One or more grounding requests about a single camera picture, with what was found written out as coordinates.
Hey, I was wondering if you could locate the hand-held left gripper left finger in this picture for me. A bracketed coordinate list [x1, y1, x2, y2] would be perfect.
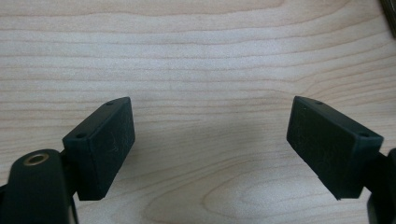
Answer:
[62, 96, 136, 202]

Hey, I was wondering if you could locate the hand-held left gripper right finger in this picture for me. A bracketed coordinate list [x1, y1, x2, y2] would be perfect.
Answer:
[286, 95, 385, 201]

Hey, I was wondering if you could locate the dark object at table edge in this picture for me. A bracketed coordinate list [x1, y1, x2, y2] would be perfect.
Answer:
[379, 0, 396, 39]

